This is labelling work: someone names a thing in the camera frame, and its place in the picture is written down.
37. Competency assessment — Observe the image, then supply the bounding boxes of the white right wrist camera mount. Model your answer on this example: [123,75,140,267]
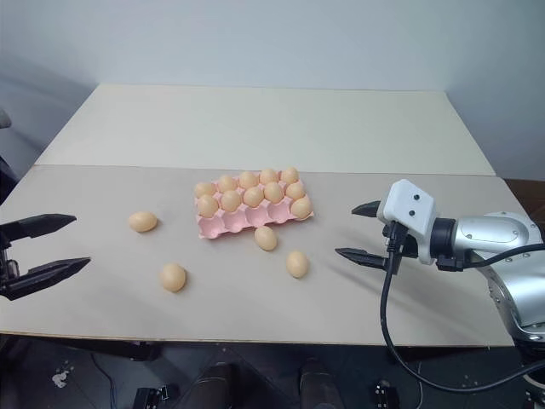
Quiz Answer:
[376,179,439,265]

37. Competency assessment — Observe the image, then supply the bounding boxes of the brown wooden furniture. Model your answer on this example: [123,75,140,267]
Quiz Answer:
[503,177,545,244]

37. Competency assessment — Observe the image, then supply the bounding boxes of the pink egg tray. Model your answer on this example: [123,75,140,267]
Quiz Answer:
[194,170,315,241]

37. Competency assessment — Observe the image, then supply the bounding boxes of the black table frame bar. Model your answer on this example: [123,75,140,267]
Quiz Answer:
[0,332,164,362]

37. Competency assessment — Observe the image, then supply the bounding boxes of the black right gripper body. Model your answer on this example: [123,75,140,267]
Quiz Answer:
[381,218,421,261]

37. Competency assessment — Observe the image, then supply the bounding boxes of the dark rounded shape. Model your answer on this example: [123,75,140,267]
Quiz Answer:
[296,356,340,409]
[192,360,246,409]

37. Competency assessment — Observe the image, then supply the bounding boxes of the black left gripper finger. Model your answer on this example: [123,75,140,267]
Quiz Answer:
[0,256,92,302]
[0,213,78,247]

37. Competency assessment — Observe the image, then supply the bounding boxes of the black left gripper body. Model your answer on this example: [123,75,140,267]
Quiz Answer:
[0,239,21,291]

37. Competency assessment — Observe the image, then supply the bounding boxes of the black floor bracket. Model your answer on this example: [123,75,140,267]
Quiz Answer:
[370,377,392,409]
[134,382,181,409]

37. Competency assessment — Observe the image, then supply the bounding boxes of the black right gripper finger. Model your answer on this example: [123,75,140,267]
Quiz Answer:
[351,199,385,220]
[335,247,391,271]

